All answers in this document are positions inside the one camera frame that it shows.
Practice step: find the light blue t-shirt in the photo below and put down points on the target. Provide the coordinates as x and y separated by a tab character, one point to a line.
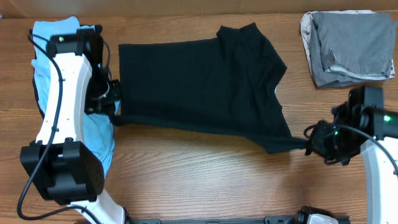
98	130

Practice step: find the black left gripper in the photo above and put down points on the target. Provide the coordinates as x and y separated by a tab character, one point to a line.
105	107

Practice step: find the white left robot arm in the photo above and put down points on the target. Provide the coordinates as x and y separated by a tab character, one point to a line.
58	163

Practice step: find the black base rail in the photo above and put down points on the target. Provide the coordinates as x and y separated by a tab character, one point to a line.
305	215

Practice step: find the brown cardboard backdrop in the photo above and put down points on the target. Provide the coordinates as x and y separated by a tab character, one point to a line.
93	8

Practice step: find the folded white cloth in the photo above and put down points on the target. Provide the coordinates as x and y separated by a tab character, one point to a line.
306	31

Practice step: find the black garment under blue shirt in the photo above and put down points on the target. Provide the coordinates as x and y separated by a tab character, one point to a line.
41	34

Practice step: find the folded grey shorts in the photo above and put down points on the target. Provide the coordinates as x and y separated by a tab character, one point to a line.
351	46

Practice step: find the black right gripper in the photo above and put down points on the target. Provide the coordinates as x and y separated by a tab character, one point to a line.
318	144

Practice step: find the black t-shirt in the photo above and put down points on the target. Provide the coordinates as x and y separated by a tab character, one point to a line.
224	85

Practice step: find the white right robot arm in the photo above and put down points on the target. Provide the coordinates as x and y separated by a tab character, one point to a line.
362	127

